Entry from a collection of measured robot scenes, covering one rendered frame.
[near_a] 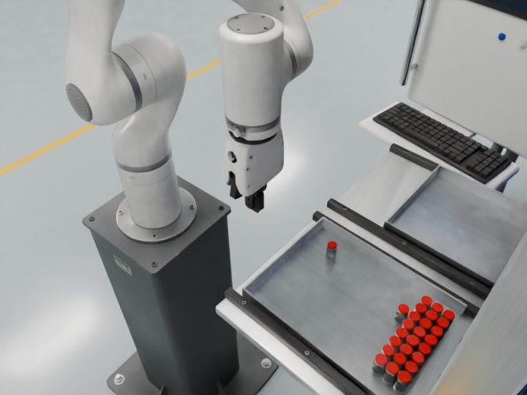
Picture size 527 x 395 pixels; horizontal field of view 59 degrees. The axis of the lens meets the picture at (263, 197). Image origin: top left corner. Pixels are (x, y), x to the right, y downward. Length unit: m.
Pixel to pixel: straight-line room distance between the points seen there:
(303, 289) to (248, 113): 0.44
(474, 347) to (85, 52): 0.70
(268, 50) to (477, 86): 1.01
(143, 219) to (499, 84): 1.04
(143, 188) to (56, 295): 1.24
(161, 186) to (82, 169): 1.73
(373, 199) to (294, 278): 0.31
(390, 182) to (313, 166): 1.40
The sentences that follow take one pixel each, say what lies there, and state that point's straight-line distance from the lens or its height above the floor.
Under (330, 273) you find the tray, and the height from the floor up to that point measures 0.88.
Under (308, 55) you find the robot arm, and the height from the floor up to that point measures 1.35.
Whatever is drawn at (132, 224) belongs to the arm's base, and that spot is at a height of 0.87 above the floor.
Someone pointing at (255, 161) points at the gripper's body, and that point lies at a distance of 0.71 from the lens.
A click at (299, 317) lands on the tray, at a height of 0.88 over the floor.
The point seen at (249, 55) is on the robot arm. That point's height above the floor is 1.40.
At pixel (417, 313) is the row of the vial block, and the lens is 0.92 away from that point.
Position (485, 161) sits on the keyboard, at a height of 0.83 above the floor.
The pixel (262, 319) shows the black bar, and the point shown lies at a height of 0.90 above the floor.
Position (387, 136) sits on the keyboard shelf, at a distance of 1.50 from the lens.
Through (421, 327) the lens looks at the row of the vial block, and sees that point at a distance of 0.91.
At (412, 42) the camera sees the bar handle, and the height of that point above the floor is 1.03.
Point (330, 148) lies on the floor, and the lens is 2.72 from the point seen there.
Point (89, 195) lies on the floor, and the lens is 2.57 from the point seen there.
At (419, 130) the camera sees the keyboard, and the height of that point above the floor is 0.83.
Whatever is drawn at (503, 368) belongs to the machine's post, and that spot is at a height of 1.26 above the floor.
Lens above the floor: 1.68
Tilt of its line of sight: 44 degrees down
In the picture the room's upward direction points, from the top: straight up
